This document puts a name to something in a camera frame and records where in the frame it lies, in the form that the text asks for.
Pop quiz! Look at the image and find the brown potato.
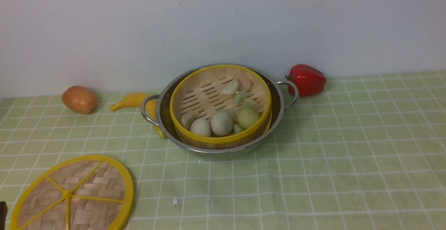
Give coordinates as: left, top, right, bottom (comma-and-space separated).
61, 85, 98, 114

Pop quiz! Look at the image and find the stainless steel pot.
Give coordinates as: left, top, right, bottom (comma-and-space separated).
140, 64, 289, 157

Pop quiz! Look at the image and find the bamboo steamer basket yellow rim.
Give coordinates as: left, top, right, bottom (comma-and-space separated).
169, 64, 272, 152

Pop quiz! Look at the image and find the green steamed bun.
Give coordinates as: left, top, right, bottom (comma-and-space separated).
237, 108, 261, 129

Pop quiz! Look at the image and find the white steamed bun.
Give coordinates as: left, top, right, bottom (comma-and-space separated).
210, 111, 233, 137
190, 118, 212, 137

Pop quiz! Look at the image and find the woven bamboo steamer lid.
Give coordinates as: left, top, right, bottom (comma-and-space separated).
9, 154, 135, 230

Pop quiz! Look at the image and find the pale dumpling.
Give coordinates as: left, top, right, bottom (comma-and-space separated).
180, 110, 199, 130

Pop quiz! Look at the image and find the yellow banana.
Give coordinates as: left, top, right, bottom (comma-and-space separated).
110, 92, 158, 122

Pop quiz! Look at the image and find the green dumpling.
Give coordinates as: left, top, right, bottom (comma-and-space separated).
232, 91, 249, 106

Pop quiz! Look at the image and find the red bell pepper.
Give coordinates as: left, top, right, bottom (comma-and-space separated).
285, 64, 327, 98

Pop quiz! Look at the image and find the green checkered tablecloth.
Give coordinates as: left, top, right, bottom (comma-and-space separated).
0, 71, 446, 230

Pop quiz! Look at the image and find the white pink dumpling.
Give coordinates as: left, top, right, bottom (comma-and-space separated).
220, 77, 252, 95

